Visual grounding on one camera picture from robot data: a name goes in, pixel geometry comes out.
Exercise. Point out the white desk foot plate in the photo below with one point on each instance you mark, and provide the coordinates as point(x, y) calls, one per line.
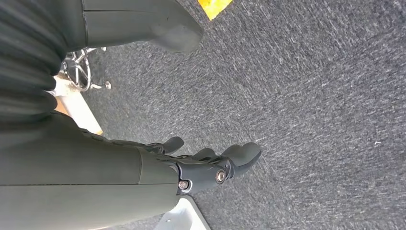
point(184, 216)

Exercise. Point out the large yellow floor marking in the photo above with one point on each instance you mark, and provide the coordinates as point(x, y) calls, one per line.
point(214, 6)

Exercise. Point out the white desk leg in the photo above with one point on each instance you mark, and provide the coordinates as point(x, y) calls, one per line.
point(76, 108)

